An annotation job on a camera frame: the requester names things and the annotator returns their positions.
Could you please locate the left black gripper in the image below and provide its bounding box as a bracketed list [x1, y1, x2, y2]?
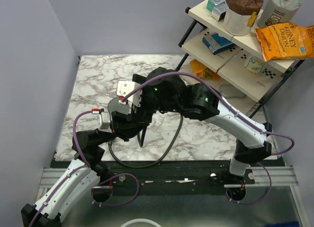
[97, 111, 150, 146]

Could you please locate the grey shower head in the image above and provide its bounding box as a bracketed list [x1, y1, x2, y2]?
[107, 97, 129, 114]

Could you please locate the black metal shower hose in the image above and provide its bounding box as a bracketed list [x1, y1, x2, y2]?
[107, 115, 184, 168]

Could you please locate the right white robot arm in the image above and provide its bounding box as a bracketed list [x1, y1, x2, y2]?
[120, 67, 272, 184]

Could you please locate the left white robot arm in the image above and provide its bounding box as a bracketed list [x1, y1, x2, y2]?
[21, 109, 148, 227]

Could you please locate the orange snack bag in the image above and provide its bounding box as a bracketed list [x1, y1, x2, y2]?
[190, 59, 220, 81]

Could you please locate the white round rim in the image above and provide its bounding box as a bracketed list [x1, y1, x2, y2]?
[120, 218, 161, 227]

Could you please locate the blue box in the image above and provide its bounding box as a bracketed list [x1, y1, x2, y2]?
[202, 32, 235, 55]

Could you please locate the cream three-tier shelf rack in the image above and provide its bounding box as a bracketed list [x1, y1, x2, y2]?
[176, 0, 303, 114]

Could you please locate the silver small box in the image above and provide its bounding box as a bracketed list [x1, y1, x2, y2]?
[211, 3, 226, 22]

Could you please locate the teal small box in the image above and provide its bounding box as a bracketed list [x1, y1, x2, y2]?
[207, 0, 225, 12]

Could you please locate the yellow clip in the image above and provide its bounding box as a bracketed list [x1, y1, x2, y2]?
[247, 11, 258, 28]

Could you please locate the white cup brown lid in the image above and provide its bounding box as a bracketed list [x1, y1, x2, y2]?
[223, 0, 263, 36]

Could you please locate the orange honey dijon bag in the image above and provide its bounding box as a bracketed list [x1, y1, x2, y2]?
[255, 22, 314, 61]

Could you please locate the grey cylindrical canister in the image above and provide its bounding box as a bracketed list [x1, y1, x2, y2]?
[258, 0, 303, 28]

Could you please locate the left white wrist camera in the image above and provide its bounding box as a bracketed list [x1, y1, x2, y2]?
[91, 108, 112, 133]

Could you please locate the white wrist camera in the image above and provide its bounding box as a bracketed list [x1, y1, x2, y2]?
[116, 81, 142, 107]
[91, 108, 112, 133]

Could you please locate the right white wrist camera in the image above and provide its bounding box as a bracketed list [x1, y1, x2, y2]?
[116, 81, 142, 107]

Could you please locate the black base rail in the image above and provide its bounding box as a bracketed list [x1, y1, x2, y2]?
[91, 160, 255, 200]

